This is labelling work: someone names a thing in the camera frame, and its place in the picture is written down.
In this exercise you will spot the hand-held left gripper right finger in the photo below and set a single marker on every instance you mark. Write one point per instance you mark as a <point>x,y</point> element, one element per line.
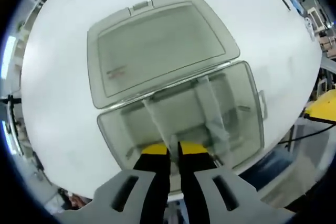
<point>199,182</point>

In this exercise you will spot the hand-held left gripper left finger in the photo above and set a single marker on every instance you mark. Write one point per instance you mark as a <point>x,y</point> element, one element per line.
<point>152,182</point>

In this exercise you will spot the clear plastic guide fixture box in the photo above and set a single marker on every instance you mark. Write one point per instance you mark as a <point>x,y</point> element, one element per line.
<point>162,51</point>

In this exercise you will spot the person's blue jeans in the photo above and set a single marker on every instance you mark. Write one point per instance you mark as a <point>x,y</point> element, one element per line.
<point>270,171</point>

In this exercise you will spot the blue packet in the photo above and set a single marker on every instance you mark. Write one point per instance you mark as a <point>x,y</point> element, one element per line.
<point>293,3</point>

